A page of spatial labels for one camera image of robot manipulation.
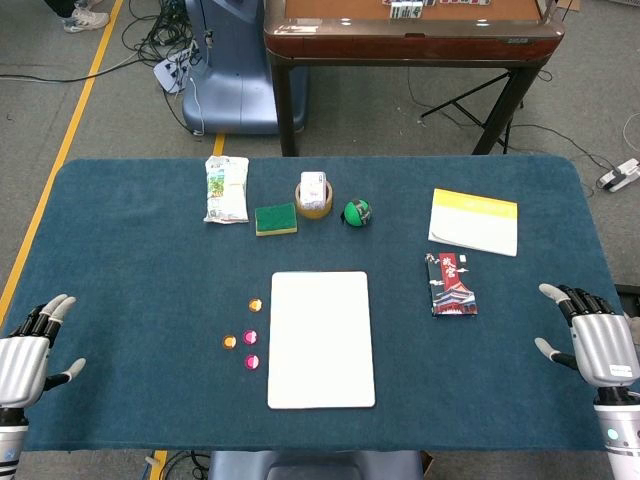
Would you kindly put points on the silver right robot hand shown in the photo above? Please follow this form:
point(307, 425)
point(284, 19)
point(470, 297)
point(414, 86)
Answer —
point(607, 350)

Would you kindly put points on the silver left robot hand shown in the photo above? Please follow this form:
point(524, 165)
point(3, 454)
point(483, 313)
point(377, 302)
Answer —
point(25, 360)

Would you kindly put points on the orange token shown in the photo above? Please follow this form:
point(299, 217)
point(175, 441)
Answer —
point(255, 305)
point(229, 341)

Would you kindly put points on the magenta token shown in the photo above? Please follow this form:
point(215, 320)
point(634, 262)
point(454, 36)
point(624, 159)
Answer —
point(252, 362)
point(249, 337)

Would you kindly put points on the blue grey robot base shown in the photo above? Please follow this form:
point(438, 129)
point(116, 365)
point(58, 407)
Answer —
point(315, 467)

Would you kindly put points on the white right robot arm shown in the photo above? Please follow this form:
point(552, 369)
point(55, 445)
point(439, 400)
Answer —
point(620, 440)

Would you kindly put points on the blue felt table cloth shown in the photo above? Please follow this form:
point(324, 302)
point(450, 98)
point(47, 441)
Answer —
point(125, 260)

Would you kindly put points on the yellow white notebook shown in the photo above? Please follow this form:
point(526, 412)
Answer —
point(472, 225)

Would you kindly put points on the white snack bag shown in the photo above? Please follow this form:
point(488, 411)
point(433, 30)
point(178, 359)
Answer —
point(225, 192)

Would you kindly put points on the green black ball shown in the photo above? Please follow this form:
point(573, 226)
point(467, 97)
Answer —
point(356, 212)

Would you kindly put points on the white rectangular board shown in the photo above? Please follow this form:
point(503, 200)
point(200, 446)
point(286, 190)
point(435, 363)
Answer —
point(320, 340)

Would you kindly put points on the green yellow sponge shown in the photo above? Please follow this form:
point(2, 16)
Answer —
point(275, 217)

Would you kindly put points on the white power strip with plugs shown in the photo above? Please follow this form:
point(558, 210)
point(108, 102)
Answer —
point(167, 72)

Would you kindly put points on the tan tape roll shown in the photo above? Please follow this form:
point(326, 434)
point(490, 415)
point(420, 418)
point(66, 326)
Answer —
point(314, 213)

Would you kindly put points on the white purple tissue pack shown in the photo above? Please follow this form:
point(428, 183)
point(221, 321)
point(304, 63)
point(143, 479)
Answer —
point(313, 190)

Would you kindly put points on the blue grey machine base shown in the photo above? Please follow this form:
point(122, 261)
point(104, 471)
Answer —
point(230, 90)

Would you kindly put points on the person in black clothes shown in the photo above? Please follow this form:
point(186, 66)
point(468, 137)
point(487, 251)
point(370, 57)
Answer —
point(85, 20)

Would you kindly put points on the brown mahjong table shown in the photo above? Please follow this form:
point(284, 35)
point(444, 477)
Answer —
point(400, 47)

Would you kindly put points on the long mahjong tile row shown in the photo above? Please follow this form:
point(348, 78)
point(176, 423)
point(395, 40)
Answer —
point(462, 2)

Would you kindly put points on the standing white mahjong tiles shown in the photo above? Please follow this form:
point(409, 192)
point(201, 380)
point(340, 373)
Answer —
point(406, 10)

